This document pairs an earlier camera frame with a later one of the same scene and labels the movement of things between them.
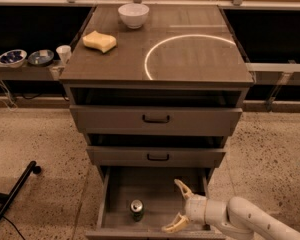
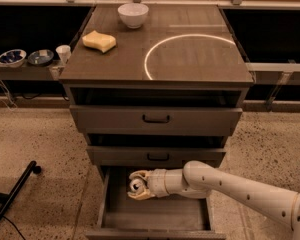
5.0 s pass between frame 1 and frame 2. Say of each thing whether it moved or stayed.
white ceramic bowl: stayed
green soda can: moved
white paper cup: stayed
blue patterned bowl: stayed
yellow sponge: stayed
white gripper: moved
